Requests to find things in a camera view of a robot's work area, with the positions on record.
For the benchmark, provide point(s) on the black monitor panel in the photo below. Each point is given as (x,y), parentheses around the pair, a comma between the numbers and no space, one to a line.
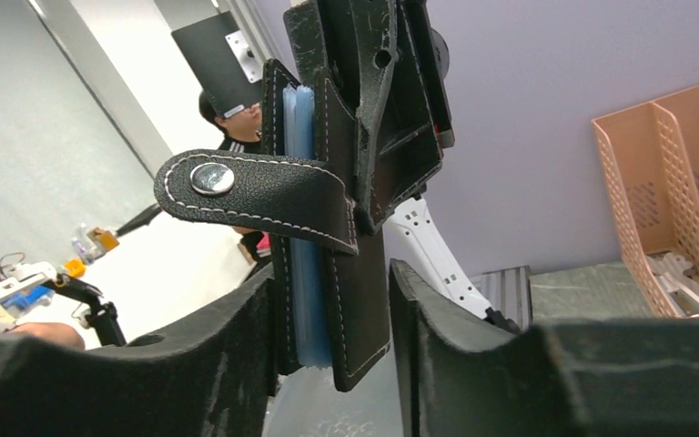
(223,62)

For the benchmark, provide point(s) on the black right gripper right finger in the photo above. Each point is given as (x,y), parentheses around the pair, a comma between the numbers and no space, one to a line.
(462,376)

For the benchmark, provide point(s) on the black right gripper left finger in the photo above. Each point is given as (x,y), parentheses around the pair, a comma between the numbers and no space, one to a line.
(207,374)

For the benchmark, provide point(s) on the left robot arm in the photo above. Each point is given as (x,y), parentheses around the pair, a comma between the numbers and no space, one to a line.
(502,298)

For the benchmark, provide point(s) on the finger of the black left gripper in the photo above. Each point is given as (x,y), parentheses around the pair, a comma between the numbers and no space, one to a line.
(397,147)
(322,36)

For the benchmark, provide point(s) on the person in background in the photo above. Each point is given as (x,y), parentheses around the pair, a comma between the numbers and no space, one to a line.
(240,127)

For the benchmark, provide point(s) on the white items in organizer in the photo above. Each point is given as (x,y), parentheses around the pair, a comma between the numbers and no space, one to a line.
(677,276)

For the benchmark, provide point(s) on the peach plastic file organizer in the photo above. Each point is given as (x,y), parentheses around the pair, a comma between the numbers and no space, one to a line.
(650,161)

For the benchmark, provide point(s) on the black leather card holder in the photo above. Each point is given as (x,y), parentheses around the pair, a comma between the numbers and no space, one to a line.
(325,262)

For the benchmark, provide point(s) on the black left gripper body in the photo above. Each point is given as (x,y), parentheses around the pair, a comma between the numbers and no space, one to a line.
(434,58)

